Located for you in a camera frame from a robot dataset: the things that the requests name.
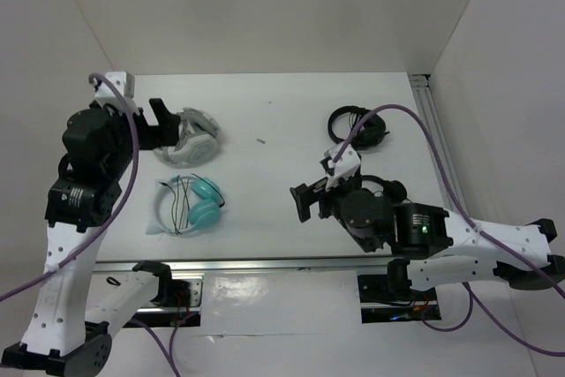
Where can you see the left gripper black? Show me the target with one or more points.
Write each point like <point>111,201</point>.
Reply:
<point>167,131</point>

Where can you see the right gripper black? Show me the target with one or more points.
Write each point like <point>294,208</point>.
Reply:
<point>305,195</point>

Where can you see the teal cat ear headphones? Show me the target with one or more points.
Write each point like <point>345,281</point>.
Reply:
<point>196,205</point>

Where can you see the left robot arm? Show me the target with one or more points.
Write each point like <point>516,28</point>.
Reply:
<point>64,337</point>

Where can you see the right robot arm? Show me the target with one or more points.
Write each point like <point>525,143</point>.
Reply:
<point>432,246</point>

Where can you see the black unwrapped headphones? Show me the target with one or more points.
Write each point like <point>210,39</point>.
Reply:
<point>393,190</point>

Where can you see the grey white gaming headset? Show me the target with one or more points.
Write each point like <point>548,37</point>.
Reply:
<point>198,140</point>

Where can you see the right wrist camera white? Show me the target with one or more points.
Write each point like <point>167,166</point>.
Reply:
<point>339,162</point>

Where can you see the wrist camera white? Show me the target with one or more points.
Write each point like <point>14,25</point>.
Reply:
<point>119,95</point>
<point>339,162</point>

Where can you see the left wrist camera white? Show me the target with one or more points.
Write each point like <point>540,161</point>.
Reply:
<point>119,95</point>

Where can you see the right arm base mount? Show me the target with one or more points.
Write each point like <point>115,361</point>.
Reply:
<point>379,305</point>

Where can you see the aluminium rail at right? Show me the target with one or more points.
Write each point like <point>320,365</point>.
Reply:
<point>428,112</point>

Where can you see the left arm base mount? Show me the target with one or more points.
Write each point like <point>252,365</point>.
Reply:
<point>184,304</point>

